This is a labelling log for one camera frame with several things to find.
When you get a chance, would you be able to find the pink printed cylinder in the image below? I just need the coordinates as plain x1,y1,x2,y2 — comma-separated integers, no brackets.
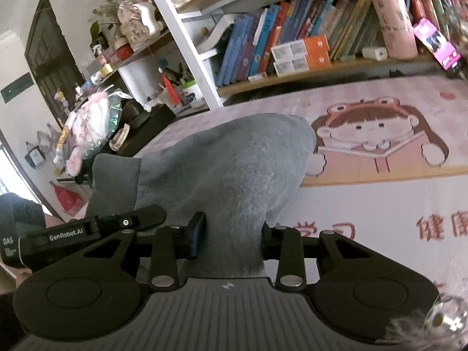
371,0,418,59

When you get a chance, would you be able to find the dark wooden door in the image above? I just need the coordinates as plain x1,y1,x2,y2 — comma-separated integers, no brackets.
24,0,85,128

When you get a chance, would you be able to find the black box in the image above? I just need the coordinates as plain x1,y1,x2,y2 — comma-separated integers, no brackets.
121,104,176,154

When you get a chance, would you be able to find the row of leaning books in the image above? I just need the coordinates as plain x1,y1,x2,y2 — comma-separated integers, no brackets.
216,0,381,85

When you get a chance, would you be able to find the green wall sign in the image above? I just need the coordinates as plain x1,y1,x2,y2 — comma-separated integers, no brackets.
0,72,35,104

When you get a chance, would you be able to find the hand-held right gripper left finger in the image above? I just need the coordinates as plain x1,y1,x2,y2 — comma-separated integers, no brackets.
82,211,206,292

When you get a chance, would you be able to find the orange and white box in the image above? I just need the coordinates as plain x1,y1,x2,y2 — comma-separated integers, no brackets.
273,53,331,77
271,36,330,61

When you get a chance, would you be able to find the white power adapter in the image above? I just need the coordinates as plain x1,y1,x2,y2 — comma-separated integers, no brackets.
362,46,388,61

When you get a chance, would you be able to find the grey furry charm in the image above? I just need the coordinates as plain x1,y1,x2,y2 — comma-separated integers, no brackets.
386,292,468,351

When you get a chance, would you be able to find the white wooden bookshelf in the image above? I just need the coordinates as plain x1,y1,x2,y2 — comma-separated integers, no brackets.
117,0,468,108

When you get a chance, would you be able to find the dried flower bouquet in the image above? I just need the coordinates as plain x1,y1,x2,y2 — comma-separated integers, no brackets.
90,0,163,51

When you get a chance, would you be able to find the cellophane wrapped pink bouquet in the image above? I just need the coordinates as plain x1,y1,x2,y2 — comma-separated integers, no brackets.
55,88,132,176

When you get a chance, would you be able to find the grey sweatshirt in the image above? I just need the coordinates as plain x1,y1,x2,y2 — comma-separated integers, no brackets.
86,113,317,278

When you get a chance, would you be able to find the pink checked cartoon desk mat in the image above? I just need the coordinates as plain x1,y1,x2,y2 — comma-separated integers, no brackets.
135,75,468,300

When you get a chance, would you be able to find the red bag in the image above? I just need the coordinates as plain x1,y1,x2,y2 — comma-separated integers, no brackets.
49,181,86,216

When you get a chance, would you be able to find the black smartphone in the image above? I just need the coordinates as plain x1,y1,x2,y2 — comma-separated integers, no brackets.
413,18,462,77

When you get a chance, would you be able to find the white jar with green lid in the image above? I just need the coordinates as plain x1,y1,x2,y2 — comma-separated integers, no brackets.
181,80,205,106

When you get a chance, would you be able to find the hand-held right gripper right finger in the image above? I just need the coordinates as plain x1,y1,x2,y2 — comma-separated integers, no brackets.
260,224,374,292

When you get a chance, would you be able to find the dark round object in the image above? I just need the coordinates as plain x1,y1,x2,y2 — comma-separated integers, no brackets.
122,99,150,127

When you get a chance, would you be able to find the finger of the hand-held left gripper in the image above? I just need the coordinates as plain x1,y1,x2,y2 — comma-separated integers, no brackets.
95,206,167,242

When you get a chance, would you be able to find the hanging white bag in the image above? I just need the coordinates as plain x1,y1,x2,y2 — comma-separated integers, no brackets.
24,142,46,171

